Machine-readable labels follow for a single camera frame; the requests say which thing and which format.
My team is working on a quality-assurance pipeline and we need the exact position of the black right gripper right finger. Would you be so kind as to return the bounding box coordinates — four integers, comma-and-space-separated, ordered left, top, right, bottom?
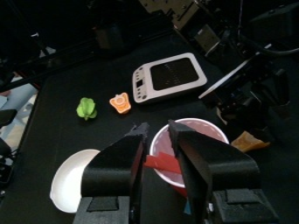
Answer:
167, 119, 280, 224

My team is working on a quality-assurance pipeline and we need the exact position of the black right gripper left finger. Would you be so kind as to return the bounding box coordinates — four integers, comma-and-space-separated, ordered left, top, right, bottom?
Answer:
72, 122, 151, 224

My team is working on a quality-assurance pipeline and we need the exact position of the orange toy squash half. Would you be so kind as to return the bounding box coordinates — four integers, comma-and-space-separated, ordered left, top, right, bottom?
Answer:
108, 92, 132, 115

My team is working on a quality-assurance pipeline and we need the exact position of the white toy stove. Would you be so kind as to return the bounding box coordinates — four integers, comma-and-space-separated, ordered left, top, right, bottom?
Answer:
131, 52, 209, 105

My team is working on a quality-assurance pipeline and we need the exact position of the white plate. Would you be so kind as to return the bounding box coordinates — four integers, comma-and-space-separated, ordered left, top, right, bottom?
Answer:
49, 149, 103, 214

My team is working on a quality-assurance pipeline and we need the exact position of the orange-brown toy bread piece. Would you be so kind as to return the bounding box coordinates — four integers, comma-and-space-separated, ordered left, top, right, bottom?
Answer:
229, 130, 271, 153

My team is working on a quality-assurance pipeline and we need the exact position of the red plastic piece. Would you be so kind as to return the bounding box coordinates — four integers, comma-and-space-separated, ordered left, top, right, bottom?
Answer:
143, 151, 183, 175

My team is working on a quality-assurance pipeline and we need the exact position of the pink bowl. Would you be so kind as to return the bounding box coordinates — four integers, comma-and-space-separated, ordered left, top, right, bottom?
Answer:
148, 117, 229, 189

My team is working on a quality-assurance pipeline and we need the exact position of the green toy pepper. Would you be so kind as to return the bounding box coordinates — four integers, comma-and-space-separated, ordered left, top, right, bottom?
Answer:
75, 97, 99, 122

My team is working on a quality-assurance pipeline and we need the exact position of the black aluminium frame bar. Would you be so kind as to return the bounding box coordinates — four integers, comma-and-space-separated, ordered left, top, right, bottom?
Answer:
0, 17, 176, 93

